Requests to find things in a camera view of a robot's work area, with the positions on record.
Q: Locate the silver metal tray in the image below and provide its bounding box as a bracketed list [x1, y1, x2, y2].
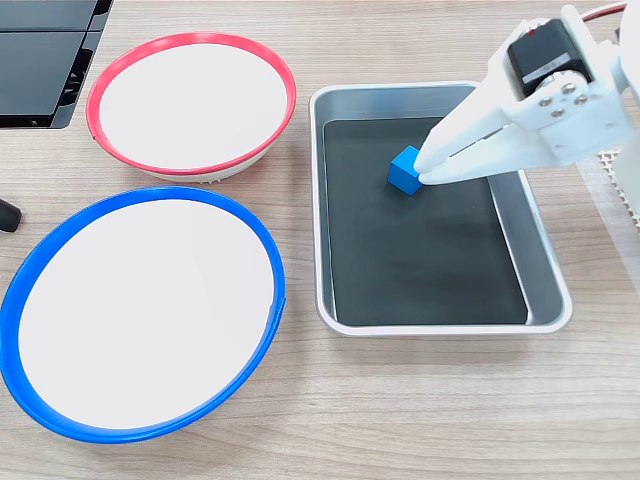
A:
[308, 81, 574, 337]

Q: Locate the red and black cable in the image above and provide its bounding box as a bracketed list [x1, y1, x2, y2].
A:
[581, 1, 629, 24]

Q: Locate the black flat device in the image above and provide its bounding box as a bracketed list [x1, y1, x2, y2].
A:
[0, 0, 115, 130]

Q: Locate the red rimmed white dish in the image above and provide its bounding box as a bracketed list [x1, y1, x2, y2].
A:
[85, 32, 298, 184]

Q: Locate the black rounded stand foot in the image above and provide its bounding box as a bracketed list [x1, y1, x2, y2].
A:
[0, 197, 24, 233]

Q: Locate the pale translucent sheet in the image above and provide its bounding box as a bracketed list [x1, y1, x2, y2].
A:
[577, 159, 640, 297]

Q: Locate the black tray liner mat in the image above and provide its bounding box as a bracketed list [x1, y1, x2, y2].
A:
[323, 117, 530, 327]

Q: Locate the blue rimmed white dish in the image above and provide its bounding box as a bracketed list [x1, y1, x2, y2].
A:
[0, 186, 287, 445]

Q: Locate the blue cube block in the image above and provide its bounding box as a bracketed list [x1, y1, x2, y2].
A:
[387, 145, 425, 197]

